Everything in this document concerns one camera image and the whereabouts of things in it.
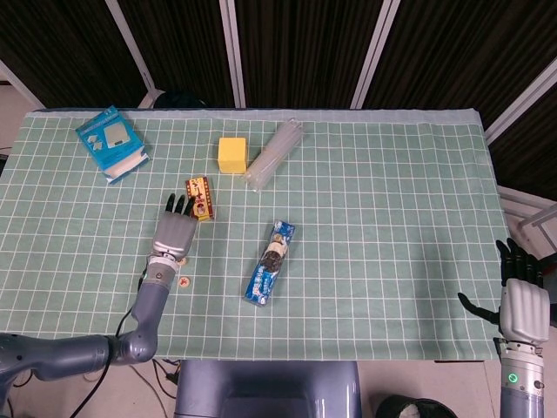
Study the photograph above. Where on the blue Oreo cookie pack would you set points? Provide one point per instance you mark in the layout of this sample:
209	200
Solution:
270	265

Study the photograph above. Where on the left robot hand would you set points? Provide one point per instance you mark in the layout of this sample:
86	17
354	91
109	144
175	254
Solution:
174	235

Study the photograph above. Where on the green checked tablecloth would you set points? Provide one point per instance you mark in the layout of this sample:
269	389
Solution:
370	239

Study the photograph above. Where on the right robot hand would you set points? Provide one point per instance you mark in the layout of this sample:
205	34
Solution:
524	313

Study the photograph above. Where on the yellow sponge block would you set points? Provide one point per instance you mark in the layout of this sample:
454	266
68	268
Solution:
232	154

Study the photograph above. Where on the person leg dark jeans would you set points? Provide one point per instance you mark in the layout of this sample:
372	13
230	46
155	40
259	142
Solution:
552	313

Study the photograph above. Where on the blue-grey robot torso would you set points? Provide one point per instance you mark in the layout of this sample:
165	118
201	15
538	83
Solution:
270	387

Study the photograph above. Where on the clear glue stick bundle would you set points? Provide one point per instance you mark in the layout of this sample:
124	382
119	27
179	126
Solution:
274	154

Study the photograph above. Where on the black waste bin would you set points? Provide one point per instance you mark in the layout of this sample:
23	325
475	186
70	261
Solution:
413	409

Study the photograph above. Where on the white metal rack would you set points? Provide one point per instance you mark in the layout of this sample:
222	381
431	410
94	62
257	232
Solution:
522	204

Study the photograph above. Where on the dark ribbed partition panel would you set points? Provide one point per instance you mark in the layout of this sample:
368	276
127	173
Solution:
457	43
304	43
531	152
65	43
183	43

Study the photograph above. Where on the black chair behind table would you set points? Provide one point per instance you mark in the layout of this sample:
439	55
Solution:
178	100

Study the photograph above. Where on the blue kitchen scale box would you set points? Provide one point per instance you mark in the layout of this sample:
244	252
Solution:
109	139

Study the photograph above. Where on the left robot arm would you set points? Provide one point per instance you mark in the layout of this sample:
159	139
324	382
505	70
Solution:
148	313

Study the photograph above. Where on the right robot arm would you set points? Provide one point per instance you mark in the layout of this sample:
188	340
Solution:
522	392

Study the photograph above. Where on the red yellow card box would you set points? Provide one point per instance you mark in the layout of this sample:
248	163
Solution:
204	196

